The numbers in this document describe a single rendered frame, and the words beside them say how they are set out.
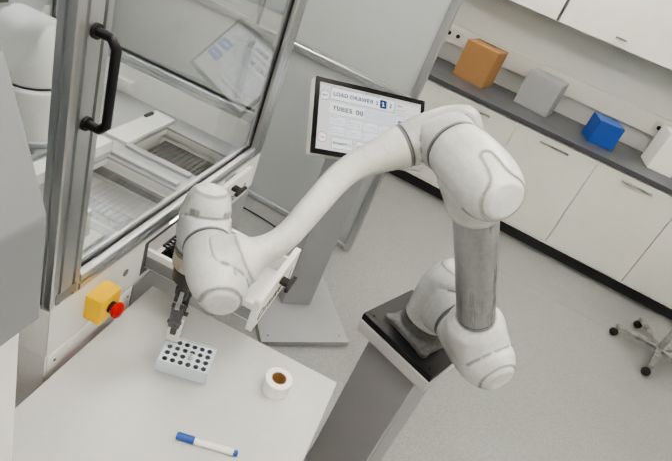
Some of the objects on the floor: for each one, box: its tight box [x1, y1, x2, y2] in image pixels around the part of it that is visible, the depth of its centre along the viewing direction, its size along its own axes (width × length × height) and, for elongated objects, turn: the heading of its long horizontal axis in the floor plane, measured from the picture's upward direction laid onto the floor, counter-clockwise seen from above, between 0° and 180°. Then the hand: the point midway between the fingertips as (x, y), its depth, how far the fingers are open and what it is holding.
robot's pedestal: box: [304, 319, 454, 461], centre depth 191 cm, size 30×30×76 cm
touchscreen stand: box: [255, 158, 364, 346], centre depth 250 cm, size 50×45×102 cm
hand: (174, 328), depth 130 cm, fingers closed, pressing on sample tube
